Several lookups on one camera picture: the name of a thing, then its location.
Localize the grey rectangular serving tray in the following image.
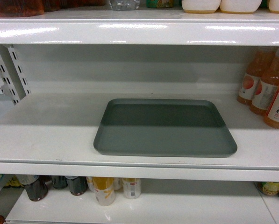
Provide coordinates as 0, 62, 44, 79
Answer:
93, 98, 237, 158

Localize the white label bottle lower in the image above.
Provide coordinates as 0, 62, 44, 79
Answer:
122, 178, 141, 199

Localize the yellow juice bottle lower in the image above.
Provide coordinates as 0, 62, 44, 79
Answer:
92, 177, 115, 206

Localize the dark drink bottle right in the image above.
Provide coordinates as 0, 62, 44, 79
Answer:
65, 176, 87, 196

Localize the dark drink bottle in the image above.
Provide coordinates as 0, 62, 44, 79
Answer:
65, 176, 87, 196
21, 175, 48, 202
50, 175, 67, 189

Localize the white metal shelf unit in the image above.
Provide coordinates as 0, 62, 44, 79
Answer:
0, 6, 279, 224

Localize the dark drink bottle middle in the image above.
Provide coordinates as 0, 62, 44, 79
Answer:
50, 175, 67, 189

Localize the clear water bottle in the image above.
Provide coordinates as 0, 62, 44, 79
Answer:
109, 0, 140, 11

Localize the white jug left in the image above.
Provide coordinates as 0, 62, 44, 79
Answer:
182, 0, 221, 14

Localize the dark drink bottle left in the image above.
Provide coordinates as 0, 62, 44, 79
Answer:
21, 175, 48, 202

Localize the orange juice bottle back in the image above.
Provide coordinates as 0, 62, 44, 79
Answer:
237, 47, 275, 105

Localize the white jug middle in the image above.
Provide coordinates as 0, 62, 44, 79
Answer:
220, 0, 262, 14

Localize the orange juice bottle middle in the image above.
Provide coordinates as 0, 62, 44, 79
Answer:
250, 48, 279, 115

